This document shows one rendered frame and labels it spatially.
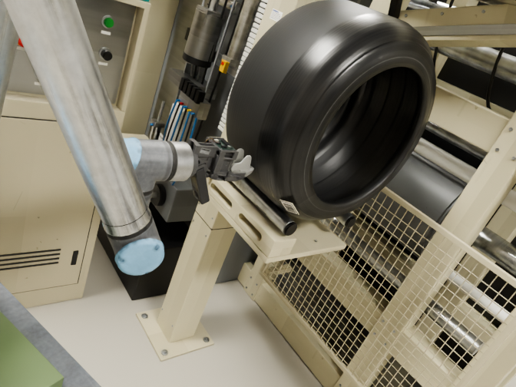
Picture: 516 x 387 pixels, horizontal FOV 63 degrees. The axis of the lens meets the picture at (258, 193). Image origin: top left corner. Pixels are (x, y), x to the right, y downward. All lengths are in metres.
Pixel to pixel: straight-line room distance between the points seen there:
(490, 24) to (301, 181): 0.72
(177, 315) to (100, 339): 0.32
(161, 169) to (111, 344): 1.14
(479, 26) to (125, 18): 1.08
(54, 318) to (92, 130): 1.37
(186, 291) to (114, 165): 1.10
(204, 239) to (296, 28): 0.86
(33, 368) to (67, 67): 0.61
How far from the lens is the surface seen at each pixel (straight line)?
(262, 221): 1.22
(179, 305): 1.82
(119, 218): 0.77
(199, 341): 2.00
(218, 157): 0.97
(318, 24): 1.08
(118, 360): 1.86
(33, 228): 1.73
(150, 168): 0.89
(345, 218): 1.37
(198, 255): 1.65
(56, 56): 0.65
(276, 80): 1.02
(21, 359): 1.03
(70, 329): 1.94
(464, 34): 1.45
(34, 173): 1.60
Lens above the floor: 1.44
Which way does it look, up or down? 25 degrees down
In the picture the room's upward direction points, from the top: 23 degrees clockwise
